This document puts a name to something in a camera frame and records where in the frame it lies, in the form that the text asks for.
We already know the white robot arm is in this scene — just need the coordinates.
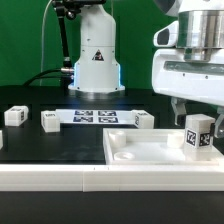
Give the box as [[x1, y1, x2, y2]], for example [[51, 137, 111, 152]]
[[69, 0, 224, 138]]

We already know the white marker sheet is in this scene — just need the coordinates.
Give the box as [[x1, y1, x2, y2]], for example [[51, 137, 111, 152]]
[[56, 109, 134, 125]]

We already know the white cable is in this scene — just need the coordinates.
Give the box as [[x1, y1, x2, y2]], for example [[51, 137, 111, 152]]
[[39, 0, 54, 87]]

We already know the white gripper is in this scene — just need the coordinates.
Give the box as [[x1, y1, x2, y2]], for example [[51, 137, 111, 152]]
[[152, 49, 224, 138]]

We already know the white square table top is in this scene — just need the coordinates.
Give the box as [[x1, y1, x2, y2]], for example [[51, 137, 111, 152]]
[[103, 128, 224, 166]]

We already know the white part left edge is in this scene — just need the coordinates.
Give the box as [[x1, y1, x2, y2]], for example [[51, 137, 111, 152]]
[[0, 130, 3, 150]]

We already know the white U-shaped fence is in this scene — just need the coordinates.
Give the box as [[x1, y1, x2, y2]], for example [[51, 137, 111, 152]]
[[0, 164, 224, 192]]

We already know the black cable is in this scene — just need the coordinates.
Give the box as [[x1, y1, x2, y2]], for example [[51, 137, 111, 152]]
[[22, 68, 74, 88]]

